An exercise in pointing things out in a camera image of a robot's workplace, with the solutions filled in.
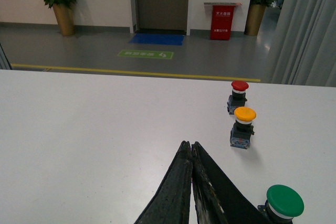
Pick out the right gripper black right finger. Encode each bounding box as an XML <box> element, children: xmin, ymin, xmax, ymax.
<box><xmin>192</xmin><ymin>142</ymin><xmax>270</xmax><ymax>223</ymax></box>

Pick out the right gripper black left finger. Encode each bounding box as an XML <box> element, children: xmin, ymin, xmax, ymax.
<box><xmin>135</xmin><ymin>141</ymin><xmax>193</xmax><ymax>224</ymax></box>

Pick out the yellow push button switch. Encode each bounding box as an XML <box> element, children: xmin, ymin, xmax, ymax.
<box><xmin>230</xmin><ymin>106</ymin><xmax>257</xmax><ymax>149</ymax></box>

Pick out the green floor sign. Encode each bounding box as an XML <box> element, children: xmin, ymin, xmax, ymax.
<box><xmin>118</xmin><ymin>49</ymin><xmax>174</xmax><ymax>60</ymax></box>

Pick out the blue floor mat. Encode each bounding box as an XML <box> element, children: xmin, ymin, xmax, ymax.
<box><xmin>129</xmin><ymin>34</ymin><xmax>184</xmax><ymax>46</ymax></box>

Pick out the grey curtain right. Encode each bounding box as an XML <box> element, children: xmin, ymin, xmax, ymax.
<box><xmin>263</xmin><ymin>0</ymin><xmax>335</xmax><ymax>87</ymax></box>

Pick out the red fire extinguisher box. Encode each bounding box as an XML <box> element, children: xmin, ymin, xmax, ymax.
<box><xmin>204</xmin><ymin>2</ymin><xmax>242</xmax><ymax>40</ymax></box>

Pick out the grey door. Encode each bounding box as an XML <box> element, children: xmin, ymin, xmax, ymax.
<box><xmin>132</xmin><ymin>0</ymin><xmax>188</xmax><ymax>35</ymax></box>

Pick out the yellow floor tape line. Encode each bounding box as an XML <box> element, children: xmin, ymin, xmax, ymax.
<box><xmin>12</xmin><ymin>63</ymin><xmax>261</xmax><ymax>83</ymax></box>

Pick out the green push button switch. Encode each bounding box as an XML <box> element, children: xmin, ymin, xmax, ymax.
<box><xmin>257</xmin><ymin>184</ymin><xmax>304</xmax><ymax>223</ymax></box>

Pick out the red push button switch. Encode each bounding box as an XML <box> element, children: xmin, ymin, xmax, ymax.
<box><xmin>227</xmin><ymin>80</ymin><xmax>249</xmax><ymax>114</ymax></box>

